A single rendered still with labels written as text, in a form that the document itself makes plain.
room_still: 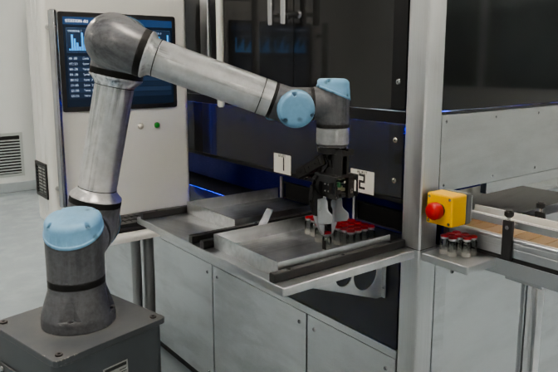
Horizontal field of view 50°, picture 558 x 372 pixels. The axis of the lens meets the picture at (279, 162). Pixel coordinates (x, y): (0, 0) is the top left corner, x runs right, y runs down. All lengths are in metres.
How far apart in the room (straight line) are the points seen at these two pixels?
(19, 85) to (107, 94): 5.32
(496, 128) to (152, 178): 1.15
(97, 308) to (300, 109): 0.57
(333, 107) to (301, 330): 0.82
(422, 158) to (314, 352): 0.74
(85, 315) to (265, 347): 0.93
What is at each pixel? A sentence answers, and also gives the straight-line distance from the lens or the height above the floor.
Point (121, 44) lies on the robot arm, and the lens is 1.19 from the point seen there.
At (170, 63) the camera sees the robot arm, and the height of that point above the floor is 1.32.
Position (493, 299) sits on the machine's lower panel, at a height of 0.68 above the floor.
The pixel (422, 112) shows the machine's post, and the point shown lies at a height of 1.21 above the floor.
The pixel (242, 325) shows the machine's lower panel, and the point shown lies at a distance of 2.18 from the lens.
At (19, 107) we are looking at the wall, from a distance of 6.66.
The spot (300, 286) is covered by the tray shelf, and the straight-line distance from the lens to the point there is 1.25.
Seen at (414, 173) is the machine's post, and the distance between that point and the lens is 1.44.
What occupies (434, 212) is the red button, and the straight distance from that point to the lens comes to 1.38.
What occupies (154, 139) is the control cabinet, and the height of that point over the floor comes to 1.06.
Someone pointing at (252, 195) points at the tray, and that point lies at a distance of 1.92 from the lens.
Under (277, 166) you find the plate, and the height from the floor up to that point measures 1.01.
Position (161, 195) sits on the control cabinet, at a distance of 2.16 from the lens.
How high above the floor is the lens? 1.33
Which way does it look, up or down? 10 degrees down
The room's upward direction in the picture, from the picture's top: straight up
